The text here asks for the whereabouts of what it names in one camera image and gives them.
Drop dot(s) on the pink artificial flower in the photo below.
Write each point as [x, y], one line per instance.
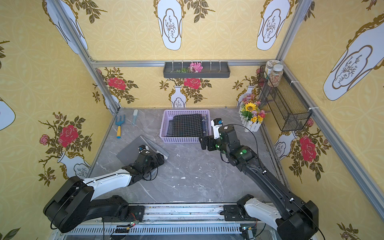
[195, 67]

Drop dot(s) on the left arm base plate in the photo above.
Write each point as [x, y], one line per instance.
[126, 214]

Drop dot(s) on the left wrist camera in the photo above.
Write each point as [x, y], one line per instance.
[143, 148]

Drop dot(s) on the small light blue brush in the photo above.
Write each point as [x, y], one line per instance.
[135, 115]

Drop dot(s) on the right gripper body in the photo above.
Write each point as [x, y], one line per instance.
[208, 142]

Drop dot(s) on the flower pot white fence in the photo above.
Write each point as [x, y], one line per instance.
[251, 115]

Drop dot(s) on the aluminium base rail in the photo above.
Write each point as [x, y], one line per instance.
[174, 219]

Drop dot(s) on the blue striped pillowcase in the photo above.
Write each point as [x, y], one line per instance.
[205, 126]

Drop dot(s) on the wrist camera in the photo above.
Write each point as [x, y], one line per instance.
[216, 124]
[143, 148]

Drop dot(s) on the glass jar back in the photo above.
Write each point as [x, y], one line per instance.
[269, 66]

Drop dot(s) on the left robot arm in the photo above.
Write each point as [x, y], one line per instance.
[78, 200]

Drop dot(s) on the blue yellow garden fork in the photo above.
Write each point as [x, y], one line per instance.
[119, 120]

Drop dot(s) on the purple plastic basket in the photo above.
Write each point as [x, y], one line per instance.
[166, 127]

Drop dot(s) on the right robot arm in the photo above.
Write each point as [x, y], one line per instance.
[290, 216]

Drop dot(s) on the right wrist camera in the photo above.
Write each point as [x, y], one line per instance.
[216, 124]

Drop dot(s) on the grey wall tray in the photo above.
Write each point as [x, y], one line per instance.
[212, 69]

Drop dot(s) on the plain grey pillowcase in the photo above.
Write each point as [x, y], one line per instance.
[129, 154]

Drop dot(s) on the black wire mesh shelf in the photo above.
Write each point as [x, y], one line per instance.
[287, 105]

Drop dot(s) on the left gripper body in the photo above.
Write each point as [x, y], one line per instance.
[156, 159]

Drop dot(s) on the black grid pillowcase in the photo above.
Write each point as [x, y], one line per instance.
[187, 126]

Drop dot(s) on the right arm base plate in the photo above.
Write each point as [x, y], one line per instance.
[236, 213]

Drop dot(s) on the glass jar front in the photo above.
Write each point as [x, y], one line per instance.
[276, 75]

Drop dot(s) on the glass jar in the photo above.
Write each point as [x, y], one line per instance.
[269, 66]
[276, 75]

